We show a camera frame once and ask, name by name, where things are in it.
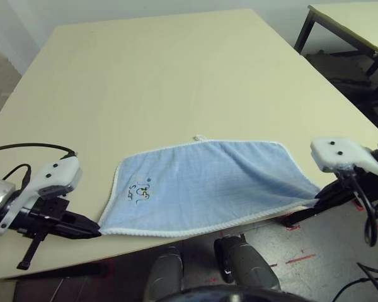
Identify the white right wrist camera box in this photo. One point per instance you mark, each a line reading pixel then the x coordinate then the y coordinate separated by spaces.
pixel 337 151

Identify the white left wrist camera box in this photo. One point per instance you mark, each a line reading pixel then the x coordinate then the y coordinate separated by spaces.
pixel 56 171

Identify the black table foot bar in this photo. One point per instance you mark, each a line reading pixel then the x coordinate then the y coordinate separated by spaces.
pixel 302 217

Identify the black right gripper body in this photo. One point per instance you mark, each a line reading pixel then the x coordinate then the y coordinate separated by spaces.
pixel 368 185

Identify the light blue embroidered towel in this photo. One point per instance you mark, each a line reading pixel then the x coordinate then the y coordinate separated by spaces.
pixel 208 182

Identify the beige table with black frame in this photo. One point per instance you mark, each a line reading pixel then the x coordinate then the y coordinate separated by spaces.
pixel 349 19

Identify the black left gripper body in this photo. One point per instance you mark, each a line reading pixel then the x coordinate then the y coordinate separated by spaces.
pixel 47 217

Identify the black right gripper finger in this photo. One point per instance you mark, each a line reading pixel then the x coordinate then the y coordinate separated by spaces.
pixel 334 189
pixel 334 200

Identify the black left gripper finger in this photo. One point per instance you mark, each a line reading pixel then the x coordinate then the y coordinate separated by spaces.
pixel 80 221
pixel 80 232

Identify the dark robot torso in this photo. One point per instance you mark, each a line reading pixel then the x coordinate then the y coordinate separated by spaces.
pixel 233 294

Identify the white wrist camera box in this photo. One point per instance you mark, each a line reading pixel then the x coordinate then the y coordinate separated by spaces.
pixel 337 151
pixel 56 171

